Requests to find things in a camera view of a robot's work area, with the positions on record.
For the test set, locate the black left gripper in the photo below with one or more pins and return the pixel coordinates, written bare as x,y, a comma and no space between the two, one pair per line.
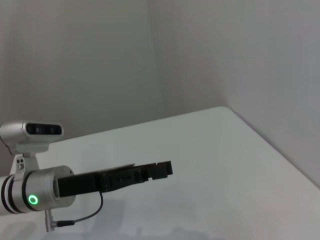
100,182

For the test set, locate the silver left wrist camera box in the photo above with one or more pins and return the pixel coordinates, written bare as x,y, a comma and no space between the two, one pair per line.
32,133

